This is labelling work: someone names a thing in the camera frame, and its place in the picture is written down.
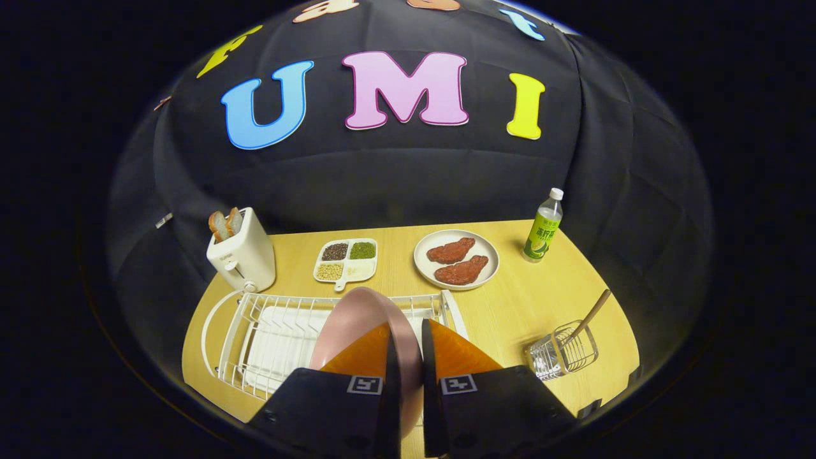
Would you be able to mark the green label drink bottle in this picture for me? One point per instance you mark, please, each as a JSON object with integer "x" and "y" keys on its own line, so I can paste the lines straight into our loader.
{"x": 543, "y": 233}

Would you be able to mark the small reddish clip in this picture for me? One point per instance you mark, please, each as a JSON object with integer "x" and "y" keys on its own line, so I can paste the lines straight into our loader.
{"x": 162, "y": 102}

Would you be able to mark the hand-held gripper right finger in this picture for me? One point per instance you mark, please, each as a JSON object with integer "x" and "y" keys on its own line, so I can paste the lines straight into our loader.
{"x": 430, "y": 395}

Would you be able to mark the black backdrop cloth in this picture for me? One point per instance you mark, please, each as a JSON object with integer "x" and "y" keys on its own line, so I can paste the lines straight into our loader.
{"x": 414, "y": 178}

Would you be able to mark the brown meat piece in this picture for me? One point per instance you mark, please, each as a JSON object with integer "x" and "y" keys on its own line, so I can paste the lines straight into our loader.
{"x": 451, "y": 250}
{"x": 461, "y": 271}

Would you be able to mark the white plate with meat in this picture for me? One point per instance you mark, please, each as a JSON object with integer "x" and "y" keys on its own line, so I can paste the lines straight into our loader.
{"x": 424, "y": 262}

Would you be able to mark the toasted bread slice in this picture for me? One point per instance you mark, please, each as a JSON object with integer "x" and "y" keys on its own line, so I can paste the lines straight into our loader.
{"x": 218, "y": 226}
{"x": 234, "y": 220}

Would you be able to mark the pink plate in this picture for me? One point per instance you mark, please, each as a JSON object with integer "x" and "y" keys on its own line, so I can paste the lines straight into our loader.
{"x": 363, "y": 319}

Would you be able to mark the white toaster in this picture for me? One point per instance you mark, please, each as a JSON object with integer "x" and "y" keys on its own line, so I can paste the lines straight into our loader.
{"x": 245, "y": 261}

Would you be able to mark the white divided grain tray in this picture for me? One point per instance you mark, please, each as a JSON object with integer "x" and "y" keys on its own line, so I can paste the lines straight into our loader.
{"x": 357, "y": 271}

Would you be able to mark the small silver clip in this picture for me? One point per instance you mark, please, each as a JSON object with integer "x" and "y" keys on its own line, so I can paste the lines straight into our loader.
{"x": 164, "y": 220}

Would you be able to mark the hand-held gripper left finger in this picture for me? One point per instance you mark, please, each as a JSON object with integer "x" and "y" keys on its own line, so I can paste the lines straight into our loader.
{"x": 390, "y": 395}

